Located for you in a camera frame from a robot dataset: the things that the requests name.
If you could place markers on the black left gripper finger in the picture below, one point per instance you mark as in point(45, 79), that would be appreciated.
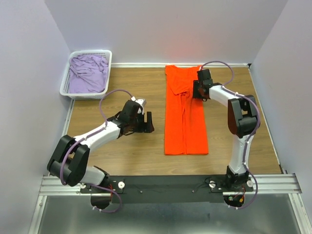
point(145, 128)
point(149, 122)

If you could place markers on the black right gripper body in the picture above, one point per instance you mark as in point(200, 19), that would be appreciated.
point(196, 90)

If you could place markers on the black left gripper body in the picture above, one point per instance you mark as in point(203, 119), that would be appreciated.
point(140, 116)

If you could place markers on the orange t-shirt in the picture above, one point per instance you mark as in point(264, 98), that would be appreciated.
point(185, 129)

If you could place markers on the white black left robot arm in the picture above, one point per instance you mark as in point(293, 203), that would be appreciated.
point(70, 157)

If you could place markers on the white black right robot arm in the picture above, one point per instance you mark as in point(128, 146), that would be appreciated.
point(243, 121)

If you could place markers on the purple t-shirt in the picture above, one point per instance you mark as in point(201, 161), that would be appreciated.
point(87, 74)

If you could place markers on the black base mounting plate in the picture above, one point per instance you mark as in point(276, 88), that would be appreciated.
point(134, 189)

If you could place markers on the white perforated plastic basket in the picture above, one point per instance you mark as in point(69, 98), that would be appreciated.
point(64, 87)

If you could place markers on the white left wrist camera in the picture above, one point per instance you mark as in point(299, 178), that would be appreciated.
point(140, 101)

